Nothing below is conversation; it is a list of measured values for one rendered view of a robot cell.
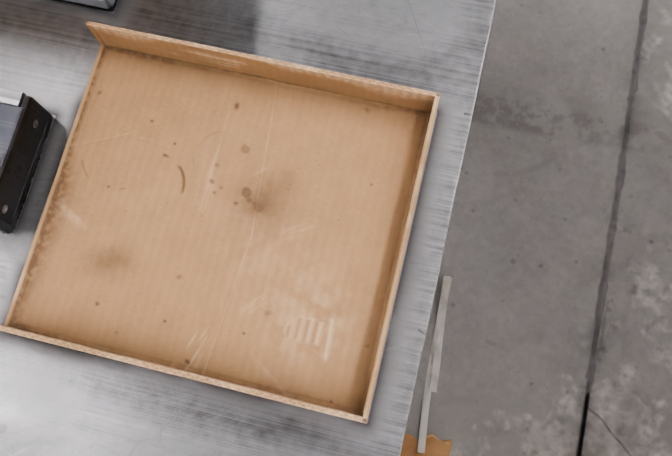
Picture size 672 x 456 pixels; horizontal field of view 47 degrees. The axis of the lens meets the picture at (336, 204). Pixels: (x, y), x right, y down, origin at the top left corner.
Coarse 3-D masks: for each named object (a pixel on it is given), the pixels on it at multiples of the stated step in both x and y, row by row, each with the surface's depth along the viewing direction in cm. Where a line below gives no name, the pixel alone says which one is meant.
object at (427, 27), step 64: (0, 0) 69; (64, 0) 69; (128, 0) 69; (192, 0) 68; (256, 0) 68; (320, 0) 68; (384, 0) 68; (448, 0) 67; (0, 64) 68; (64, 64) 67; (320, 64) 66; (384, 64) 66; (448, 64) 66; (64, 128) 66; (448, 128) 64; (448, 192) 63; (0, 256) 63; (0, 320) 62; (0, 384) 61; (64, 384) 60; (128, 384) 60; (192, 384) 60; (384, 384) 59; (0, 448) 59; (64, 448) 59; (128, 448) 59; (192, 448) 59; (256, 448) 58; (320, 448) 58; (384, 448) 58
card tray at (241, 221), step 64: (128, 64) 67; (192, 64) 66; (256, 64) 63; (128, 128) 65; (192, 128) 65; (256, 128) 65; (320, 128) 64; (384, 128) 64; (64, 192) 64; (128, 192) 64; (192, 192) 63; (256, 192) 63; (320, 192) 63; (384, 192) 63; (64, 256) 63; (128, 256) 62; (192, 256) 62; (256, 256) 62; (320, 256) 62; (384, 256) 61; (64, 320) 61; (128, 320) 61; (192, 320) 61; (256, 320) 60; (320, 320) 60; (384, 320) 56; (256, 384) 59; (320, 384) 59
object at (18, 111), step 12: (0, 108) 61; (12, 108) 61; (0, 120) 61; (12, 120) 61; (0, 132) 61; (12, 132) 61; (0, 144) 60; (12, 144) 61; (0, 156) 60; (0, 168) 60
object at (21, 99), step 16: (0, 96) 62; (16, 96) 62; (32, 112) 63; (48, 112) 65; (32, 128) 63; (48, 128) 66; (16, 144) 61; (32, 144) 64; (16, 160) 62; (32, 160) 64; (16, 176) 62; (0, 192) 60; (16, 192) 63; (0, 208) 61; (16, 208) 63; (0, 224) 61
